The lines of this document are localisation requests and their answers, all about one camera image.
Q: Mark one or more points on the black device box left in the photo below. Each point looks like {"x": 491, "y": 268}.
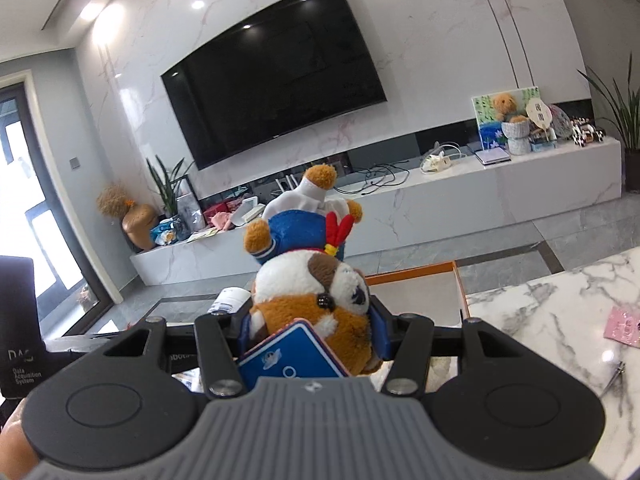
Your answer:
{"x": 22, "y": 348}

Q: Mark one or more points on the white marble TV console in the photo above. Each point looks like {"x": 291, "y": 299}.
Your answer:
{"x": 463, "y": 199}

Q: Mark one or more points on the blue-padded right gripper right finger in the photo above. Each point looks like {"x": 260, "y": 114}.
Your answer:
{"x": 406, "y": 341}

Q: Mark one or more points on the white power strip with cables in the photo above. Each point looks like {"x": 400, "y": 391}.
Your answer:
{"x": 441, "y": 158}

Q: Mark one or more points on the green snake plant left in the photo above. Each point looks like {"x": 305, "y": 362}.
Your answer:
{"x": 167, "y": 182}

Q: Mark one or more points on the white wifi router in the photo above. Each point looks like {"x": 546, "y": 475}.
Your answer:
{"x": 283, "y": 183}

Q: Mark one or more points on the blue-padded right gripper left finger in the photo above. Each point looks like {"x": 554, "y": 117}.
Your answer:
{"x": 219, "y": 374}

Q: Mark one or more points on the black white cow figurines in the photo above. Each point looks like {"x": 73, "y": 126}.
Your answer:
{"x": 584, "y": 132}

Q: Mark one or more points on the bronze vase with dried flowers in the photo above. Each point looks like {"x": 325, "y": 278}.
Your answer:
{"x": 137, "y": 220}

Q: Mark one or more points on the potted green plant right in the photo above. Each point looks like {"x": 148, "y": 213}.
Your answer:
{"x": 624, "y": 106}

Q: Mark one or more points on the steel scissors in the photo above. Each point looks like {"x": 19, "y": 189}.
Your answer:
{"x": 618, "y": 373}

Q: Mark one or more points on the brown white plush guinea pig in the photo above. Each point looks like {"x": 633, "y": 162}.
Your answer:
{"x": 299, "y": 242}

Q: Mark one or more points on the green blue painted picture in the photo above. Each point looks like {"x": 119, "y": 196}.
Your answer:
{"x": 489, "y": 128}

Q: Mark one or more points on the small white carton box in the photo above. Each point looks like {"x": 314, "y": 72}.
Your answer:
{"x": 230, "y": 300}

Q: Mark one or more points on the person's left hand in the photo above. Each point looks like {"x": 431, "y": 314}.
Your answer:
{"x": 17, "y": 457}

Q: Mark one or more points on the teddy bear in knit basket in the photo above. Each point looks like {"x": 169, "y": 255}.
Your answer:
{"x": 514, "y": 125}

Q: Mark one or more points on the pink card with keychain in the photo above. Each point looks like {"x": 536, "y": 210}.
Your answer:
{"x": 623, "y": 326}

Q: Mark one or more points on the orange cardboard storage box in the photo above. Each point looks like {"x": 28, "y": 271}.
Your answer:
{"x": 434, "y": 291}

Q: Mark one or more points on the blue white card box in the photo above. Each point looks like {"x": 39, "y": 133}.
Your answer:
{"x": 295, "y": 352}

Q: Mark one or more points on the white notebook on console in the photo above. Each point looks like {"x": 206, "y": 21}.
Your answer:
{"x": 492, "y": 156}

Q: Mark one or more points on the large black wall television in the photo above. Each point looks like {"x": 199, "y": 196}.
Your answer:
{"x": 287, "y": 67}

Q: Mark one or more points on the round paper hand fan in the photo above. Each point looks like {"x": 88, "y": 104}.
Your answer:
{"x": 539, "y": 114}

